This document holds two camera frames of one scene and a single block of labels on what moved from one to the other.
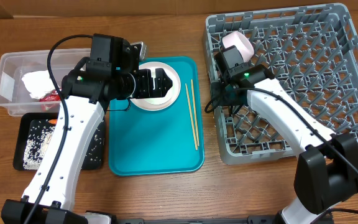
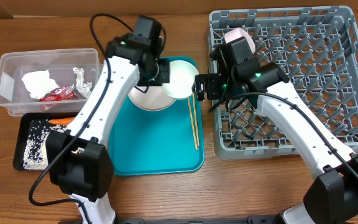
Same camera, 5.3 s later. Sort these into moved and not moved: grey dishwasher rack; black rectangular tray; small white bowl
Moved: small white bowl
Not moved: grey dishwasher rack; black rectangular tray
